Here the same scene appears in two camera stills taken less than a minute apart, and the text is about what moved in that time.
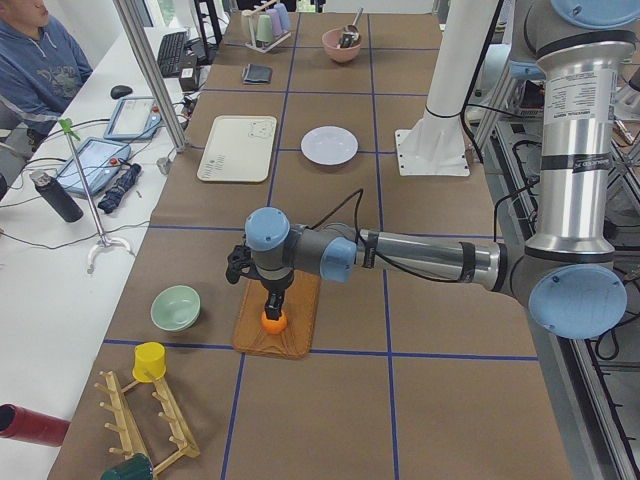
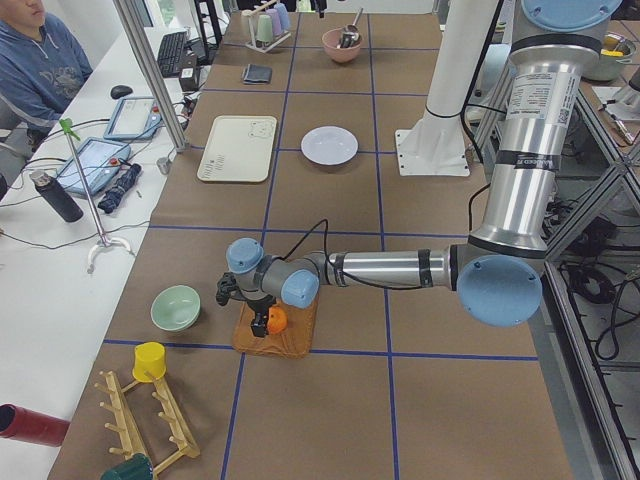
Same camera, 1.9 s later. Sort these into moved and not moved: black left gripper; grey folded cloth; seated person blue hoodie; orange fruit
Moved: black left gripper
Not moved: seated person blue hoodie; orange fruit; grey folded cloth
